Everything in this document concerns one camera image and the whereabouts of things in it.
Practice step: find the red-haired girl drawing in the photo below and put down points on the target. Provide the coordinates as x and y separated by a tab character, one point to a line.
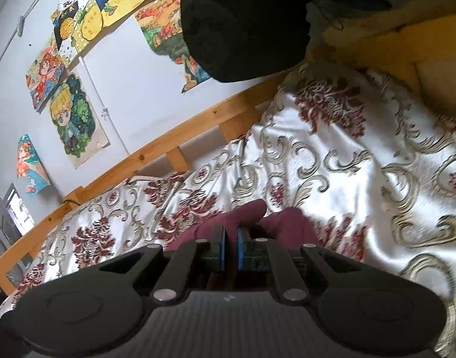
45	78

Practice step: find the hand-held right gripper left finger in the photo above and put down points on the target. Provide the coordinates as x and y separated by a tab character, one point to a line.
221	248

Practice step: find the maroon sweatshirt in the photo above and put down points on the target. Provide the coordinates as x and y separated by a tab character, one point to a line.
284	223

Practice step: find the floral satin bedspread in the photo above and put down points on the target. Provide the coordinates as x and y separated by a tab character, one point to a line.
362	194

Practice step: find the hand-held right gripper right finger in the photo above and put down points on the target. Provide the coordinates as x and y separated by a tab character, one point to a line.
241	248

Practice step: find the landscape drawing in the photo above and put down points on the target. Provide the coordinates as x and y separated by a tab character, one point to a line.
161	26

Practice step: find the blond child drawing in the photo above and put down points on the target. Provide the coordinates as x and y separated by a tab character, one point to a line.
78	119

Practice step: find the white wall conduit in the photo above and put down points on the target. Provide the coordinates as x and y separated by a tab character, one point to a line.
101	104
21	22

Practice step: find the yellow patchwork drawing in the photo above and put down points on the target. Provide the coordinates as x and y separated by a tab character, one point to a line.
112	0

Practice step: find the small blue character poster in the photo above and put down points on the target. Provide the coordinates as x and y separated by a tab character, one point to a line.
30	167

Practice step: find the small window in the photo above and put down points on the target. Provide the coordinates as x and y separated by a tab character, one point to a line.
17	212

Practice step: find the black jacket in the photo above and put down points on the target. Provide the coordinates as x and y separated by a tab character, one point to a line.
243	26

